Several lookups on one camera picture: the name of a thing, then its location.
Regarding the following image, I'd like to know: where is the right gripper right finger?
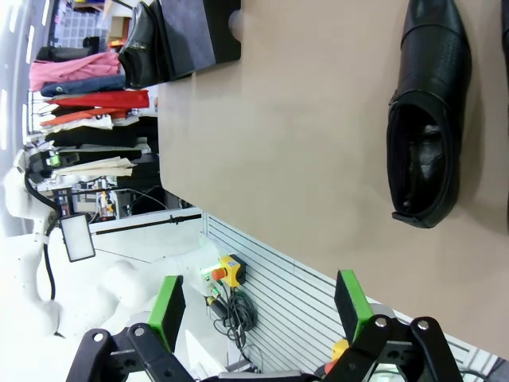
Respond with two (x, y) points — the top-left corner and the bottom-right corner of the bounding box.
(321, 269), (464, 382)

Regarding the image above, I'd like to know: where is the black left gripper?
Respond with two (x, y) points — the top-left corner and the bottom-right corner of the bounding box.
(27, 150), (64, 174)

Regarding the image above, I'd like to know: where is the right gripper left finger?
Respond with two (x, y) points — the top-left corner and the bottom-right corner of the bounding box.
(65, 275), (188, 382)

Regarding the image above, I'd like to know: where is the black pointed leather shoe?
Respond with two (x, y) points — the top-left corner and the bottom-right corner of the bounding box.
(386, 0), (473, 230)

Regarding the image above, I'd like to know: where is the black light stand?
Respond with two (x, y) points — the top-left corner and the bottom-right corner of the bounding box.
(87, 213), (203, 236)

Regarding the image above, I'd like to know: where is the black shoe stand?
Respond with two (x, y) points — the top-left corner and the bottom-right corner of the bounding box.
(157, 0), (243, 81)

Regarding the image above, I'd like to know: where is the black hanging garment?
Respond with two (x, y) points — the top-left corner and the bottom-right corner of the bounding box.
(44, 126), (149, 149)
(59, 147), (143, 165)

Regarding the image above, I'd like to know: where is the orange white hanging garment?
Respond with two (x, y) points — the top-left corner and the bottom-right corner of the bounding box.
(39, 106), (130, 131)

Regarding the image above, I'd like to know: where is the yellow emergency stop box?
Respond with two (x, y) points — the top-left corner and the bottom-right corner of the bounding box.
(324, 337), (355, 377)
(212, 255), (247, 287)

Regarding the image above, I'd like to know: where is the red hanging garment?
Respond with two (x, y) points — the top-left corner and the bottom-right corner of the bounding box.
(45, 88), (151, 109)

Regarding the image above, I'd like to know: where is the white LED panel light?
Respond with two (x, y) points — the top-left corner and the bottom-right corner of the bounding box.
(58, 212), (97, 264)

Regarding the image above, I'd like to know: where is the navy denim hanging garment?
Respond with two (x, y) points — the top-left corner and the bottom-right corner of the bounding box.
(39, 74), (127, 98)

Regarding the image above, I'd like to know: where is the black bag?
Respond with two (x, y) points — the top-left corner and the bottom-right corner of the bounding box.
(36, 37), (101, 64)

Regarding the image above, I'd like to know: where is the brown cardboard box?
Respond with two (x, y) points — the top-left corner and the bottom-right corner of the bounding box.
(107, 14), (136, 41)

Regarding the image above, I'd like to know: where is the black coiled cable bundle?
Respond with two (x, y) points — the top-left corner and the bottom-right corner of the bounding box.
(204, 286), (260, 361)

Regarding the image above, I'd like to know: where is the slotted aluminium base plate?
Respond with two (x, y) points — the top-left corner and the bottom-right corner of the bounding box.
(201, 212), (502, 382)

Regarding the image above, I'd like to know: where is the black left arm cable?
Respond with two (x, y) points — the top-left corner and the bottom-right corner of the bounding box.
(23, 173), (60, 303)

